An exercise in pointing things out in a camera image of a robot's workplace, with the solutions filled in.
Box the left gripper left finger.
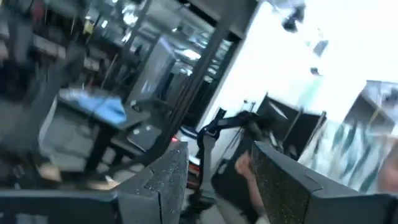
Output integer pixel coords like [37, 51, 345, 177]
[0, 141, 190, 224]

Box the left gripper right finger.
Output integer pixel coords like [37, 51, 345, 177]
[251, 141, 398, 224]

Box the person's forearm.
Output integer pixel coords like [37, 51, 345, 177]
[245, 175, 270, 223]

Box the person's hand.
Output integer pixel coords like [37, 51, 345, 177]
[234, 152, 254, 180]

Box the black monitor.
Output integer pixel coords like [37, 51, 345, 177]
[257, 93, 327, 156]

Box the white teal patterned panel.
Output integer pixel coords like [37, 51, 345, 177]
[298, 119, 392, 194]

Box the black side table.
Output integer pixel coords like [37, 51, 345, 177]
[57, 93, 152, 174]

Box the blue cloth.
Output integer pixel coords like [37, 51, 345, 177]
[58, 88, 128, 125]

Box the black vertical post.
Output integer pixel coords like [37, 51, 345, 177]
[136, 0, 246, 166]

